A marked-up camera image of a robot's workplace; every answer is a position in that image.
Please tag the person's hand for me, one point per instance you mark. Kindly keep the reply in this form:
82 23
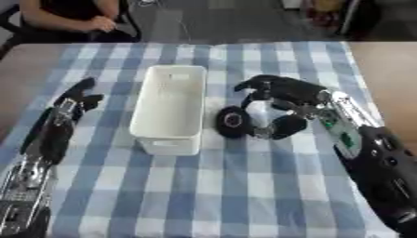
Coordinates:
103 24

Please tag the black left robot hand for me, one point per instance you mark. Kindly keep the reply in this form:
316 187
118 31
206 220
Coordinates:
54 136

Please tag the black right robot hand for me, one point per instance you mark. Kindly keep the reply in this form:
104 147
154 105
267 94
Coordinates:
293 88

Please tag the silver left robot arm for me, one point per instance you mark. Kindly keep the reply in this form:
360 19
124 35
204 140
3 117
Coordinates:
26 186

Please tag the silver and black right robot arm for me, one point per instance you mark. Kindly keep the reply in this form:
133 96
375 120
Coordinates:
385 167

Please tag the white plastic box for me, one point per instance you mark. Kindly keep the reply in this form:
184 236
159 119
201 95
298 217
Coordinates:
169 108

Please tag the black chair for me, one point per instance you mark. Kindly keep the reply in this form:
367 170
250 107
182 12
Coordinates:
131 29

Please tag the person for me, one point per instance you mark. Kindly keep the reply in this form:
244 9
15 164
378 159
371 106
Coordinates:
65 12

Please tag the dark chair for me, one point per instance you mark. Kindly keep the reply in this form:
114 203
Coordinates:
361 18

